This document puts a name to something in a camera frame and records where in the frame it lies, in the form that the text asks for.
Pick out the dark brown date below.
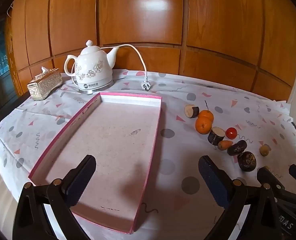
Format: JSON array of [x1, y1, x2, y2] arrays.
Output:
[[227, 140, 248, 156]]

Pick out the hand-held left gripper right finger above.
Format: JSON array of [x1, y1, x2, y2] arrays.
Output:
[[198, 155, 281, 240]]

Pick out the red cherry tomato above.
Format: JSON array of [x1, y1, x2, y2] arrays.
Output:
[[225, 127, 238, 140]]

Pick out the white floral ceramic kettle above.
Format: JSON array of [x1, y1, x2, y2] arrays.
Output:
[[64, 39, 120, 91]]

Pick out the white power cord with plug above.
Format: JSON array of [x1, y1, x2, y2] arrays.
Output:
[[100, 44, 152, 91]]

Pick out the silver kettle base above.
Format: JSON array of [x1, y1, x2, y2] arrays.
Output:
[[78, 83, 114, 95]]

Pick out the dark wrinkled round fruit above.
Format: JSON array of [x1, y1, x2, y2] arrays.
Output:
[[237, 151, 257, 172]]

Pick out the orange with stem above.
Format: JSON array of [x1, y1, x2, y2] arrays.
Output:
[[197, 101, 214, 123]]

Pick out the round orange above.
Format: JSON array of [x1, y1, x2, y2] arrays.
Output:
[[195, 117, 213, 134]]

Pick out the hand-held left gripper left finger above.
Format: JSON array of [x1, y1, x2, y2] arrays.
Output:
[[13, 154, 97, 240]]

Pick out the gold patterned tissue box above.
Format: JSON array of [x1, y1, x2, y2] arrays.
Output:
[[27, 66, 63, 102]]

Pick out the white patterned tablecloth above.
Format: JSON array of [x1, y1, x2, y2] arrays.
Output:
[[0, 69, 296, 240]]

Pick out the dark framed glass window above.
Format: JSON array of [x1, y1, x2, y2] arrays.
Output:
[[0, 20, 15, 110]]

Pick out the small oval orange kumquat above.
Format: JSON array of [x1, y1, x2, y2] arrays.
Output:
[[217, 140, 233, 151]]

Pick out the pink shallow cardboard tray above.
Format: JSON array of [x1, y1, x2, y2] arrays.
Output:
[[28, 92, 163, 235]]

